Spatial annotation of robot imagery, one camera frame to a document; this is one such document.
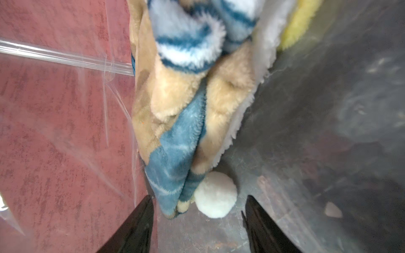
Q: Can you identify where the yellow fleece blanket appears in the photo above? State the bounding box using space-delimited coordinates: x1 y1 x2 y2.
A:
277 0 324 52

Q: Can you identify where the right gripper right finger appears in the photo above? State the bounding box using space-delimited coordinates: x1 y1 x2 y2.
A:
241 195 302 253

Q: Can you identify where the clear plastic vacuum bag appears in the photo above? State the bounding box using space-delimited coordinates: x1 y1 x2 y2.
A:
1 1 405 253

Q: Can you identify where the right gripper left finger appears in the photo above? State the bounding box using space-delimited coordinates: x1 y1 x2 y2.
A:
97 195 154 253

